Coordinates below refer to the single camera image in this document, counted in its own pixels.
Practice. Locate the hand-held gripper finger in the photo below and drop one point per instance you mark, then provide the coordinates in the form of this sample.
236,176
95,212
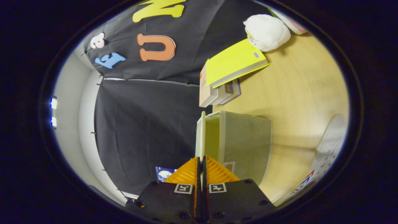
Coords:
205,199
198,199

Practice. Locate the green fabric storage box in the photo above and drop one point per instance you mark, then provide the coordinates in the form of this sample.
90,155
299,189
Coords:
245,143

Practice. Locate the white canvas shoe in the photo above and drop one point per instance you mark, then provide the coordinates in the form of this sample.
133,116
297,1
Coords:
329,146

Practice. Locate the blue printed poster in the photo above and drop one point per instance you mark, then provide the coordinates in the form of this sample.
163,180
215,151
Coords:
163,173

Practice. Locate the black backdrop cloth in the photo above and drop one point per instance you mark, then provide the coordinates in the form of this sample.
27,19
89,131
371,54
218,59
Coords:
140,118

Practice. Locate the beige book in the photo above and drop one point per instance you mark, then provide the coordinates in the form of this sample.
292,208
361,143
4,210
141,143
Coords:
205,93

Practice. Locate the grey blue book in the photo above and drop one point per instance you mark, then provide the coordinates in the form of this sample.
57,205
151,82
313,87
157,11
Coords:
237,89

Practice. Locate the yellow book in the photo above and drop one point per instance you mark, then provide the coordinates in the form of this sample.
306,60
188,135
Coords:
233,62

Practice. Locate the white plush toy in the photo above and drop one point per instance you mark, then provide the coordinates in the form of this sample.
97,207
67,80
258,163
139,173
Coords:
267,32

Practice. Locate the watermelon slice plush toy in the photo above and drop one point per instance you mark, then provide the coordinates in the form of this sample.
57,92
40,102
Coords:
293,26

